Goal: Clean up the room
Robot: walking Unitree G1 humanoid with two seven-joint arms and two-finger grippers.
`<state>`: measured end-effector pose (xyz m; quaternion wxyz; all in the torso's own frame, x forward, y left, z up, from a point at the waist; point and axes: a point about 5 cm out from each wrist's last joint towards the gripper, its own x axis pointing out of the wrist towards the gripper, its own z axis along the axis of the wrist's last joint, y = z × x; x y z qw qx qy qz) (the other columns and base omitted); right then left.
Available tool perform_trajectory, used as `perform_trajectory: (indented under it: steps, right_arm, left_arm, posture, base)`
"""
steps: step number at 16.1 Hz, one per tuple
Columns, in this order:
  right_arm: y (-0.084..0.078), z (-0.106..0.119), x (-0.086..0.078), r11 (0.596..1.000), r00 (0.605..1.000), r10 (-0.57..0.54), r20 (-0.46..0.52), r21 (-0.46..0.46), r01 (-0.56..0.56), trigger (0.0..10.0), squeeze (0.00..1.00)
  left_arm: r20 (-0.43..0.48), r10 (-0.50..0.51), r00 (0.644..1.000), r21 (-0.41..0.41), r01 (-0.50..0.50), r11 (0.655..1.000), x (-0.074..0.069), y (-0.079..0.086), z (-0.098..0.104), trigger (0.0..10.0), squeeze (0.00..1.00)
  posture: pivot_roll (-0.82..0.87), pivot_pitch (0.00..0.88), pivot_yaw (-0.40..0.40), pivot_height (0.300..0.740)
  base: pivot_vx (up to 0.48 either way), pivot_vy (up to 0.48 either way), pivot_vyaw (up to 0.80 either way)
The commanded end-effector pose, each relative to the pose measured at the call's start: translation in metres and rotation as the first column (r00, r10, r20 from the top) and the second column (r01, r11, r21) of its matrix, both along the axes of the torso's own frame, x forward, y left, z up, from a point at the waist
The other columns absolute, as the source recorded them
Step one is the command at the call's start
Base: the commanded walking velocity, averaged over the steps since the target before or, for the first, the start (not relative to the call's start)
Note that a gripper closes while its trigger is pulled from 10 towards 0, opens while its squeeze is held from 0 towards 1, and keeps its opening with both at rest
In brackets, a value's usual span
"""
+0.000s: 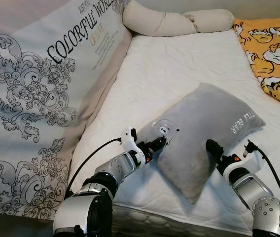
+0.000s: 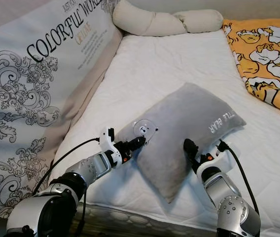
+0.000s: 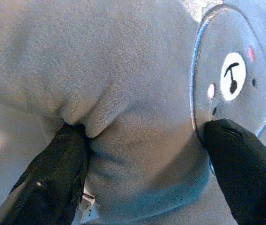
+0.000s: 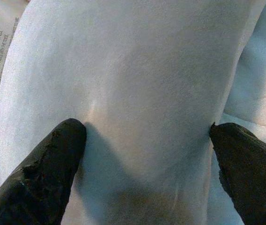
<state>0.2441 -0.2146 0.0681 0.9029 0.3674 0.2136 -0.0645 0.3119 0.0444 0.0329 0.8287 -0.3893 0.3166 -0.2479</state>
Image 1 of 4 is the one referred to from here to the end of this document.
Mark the grey quilted mattress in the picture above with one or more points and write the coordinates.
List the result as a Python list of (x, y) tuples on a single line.
[(179, 227)]

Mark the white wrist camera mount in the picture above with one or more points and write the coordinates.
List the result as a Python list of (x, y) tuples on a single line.
[(128, 139), (247, 159)]

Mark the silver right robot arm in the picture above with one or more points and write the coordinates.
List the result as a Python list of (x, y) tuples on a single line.
[(268, 212)]

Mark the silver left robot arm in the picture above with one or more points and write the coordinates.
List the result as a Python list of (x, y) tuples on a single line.
[(81, 212)]

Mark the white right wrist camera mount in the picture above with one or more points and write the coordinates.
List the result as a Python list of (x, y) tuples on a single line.
[(247, 159)]

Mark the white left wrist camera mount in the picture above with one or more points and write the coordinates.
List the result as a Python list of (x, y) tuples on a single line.
[(128, 139)]

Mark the beige knotted long pillow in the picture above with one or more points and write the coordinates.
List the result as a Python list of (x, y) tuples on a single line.
[(159, 22)]

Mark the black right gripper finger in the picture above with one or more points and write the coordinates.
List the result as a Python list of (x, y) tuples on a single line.
[(214, 148)]

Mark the yellow cartoon print blanket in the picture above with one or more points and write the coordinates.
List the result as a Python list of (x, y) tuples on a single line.
[(273, 54)]

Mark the grey bear pillow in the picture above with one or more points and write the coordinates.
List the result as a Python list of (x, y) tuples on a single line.
[(199, 128)]

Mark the white quilted mattress pad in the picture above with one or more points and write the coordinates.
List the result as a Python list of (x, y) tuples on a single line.
[(179, 64)]

